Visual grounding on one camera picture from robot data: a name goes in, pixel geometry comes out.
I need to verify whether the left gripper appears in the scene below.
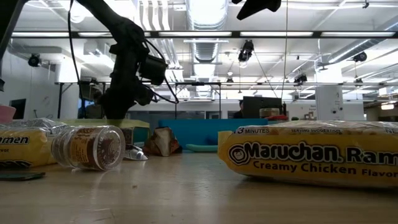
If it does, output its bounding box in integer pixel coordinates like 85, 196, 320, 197
99, 62, 156, 120

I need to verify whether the translucent yellow plastic bin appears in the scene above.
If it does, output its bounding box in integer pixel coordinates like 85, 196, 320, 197
58, 118, 151, 138

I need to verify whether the small saffron glass jar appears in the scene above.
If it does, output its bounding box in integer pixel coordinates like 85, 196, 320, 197
51, 124, 126, 172

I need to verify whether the teal handled metal spoon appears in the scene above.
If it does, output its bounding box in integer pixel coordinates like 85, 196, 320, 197
185, 143, 220, 153

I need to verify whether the silvery yellow ramen pack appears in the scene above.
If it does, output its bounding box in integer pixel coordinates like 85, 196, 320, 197
0, 117, 70, 169

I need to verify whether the small red container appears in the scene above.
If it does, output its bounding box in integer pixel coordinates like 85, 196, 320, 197
266, 114, 290, 122

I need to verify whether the yellow creamy chicken ramen pack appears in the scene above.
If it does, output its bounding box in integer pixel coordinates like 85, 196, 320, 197
216, 120, 398, 190

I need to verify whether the person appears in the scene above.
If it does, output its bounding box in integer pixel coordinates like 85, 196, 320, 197
85, 91, 105, 119
233, 99, 245, 119

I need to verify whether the long ceiling light strip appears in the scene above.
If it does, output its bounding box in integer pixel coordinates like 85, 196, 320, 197
158, 31, 233, 37
322, 31, 396, 37
239, 31, 314, 37
11, 32, 72, 37
78, 32, 152, 37

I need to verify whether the red patterned tin box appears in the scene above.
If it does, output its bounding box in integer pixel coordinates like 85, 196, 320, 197
119, 126, 150, 147

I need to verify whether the brown foil packet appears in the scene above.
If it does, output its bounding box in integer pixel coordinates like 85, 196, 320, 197
142, 126, 183, 157

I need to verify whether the black horizontal beam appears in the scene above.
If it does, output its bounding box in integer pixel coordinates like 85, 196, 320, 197
9, 30, 398, 39

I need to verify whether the teal blue plastic bin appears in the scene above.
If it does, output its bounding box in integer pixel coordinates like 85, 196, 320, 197
158, 118, 269, 151

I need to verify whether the black monitor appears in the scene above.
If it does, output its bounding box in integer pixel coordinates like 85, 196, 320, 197
242, 96, 284, 119

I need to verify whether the pink plastic bowl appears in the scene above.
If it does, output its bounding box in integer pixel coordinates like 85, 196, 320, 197
0, 105, 17, 124

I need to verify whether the white square column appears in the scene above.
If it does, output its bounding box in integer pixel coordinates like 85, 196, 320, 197
315, 85, 345, 121

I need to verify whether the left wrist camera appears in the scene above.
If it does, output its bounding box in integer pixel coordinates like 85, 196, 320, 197
138, 54, 169, 86

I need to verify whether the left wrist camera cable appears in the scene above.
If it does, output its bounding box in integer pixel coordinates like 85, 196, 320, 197
144, 39, 180, 105

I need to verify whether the silver ventilation duct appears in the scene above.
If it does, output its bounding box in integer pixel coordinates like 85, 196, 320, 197
185, 0, 230, 63

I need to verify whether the black background rig frame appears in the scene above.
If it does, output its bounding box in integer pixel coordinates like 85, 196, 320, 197
55, 81, 222, 121

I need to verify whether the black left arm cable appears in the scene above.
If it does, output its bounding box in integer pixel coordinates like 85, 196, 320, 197
67, 0, 85, 119

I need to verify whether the dark wall screen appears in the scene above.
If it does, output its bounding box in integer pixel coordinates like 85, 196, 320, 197
9, 98, 27, 120

